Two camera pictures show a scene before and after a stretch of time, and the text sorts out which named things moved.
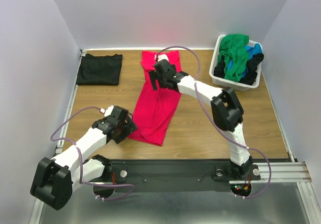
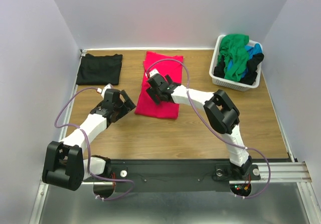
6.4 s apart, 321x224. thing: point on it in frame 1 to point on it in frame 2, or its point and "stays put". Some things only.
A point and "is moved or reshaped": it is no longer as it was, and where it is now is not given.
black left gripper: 130,128 to 127,106
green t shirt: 233,49 stays put
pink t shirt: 157,108 is moved or reshaped
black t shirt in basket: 251,75 stays put
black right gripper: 154,79 to 155,91
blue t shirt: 253,50 stays put
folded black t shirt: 100,70 stays put
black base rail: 206,176 stays put
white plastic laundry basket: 229,84 stays put
